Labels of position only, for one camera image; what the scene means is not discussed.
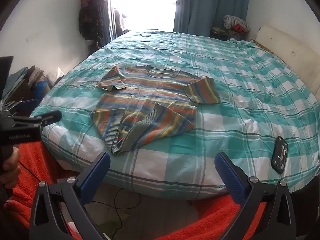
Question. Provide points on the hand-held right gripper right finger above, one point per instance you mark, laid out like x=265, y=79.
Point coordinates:
x=229, y=177

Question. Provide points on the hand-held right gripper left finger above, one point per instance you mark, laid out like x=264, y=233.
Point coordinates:
x=98, y=176

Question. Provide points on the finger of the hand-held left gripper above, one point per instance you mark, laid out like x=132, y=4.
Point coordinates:
x=48, y=117
x=26, y=103

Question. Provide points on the striped knit sweater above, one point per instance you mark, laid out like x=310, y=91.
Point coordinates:
x=150, y=100

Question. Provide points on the dark hanging clothes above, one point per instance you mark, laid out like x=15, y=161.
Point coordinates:
x=91, y=15

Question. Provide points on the pile of mixed clothes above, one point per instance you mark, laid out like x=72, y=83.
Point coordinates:
x=222, y=33

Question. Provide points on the person's left hand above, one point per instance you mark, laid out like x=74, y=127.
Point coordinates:
x=11, y=165

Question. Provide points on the heap of dark bags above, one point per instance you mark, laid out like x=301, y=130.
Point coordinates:
x=22, y=82

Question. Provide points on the orange fleece garment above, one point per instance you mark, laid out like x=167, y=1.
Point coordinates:
x=32, y=162

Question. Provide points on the white pillow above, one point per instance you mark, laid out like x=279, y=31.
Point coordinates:
x=56, y=74

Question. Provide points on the black smartphone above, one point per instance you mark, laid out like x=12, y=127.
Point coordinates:
x=280, y=155

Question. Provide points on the bed with teal checked sheet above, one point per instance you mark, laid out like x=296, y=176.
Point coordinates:
x=250, y=92

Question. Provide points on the dark curtain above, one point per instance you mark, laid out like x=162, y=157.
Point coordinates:
x=106, y=12

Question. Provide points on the beige padded headboard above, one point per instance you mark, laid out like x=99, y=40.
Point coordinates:
x=295, y=50

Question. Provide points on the bright window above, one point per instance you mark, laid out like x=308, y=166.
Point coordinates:
x=142, y=2

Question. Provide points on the grey knit blanket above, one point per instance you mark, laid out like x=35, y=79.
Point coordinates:
x=236, y=21

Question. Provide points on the blue curtain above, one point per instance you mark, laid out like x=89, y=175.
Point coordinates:
x=210, y=5

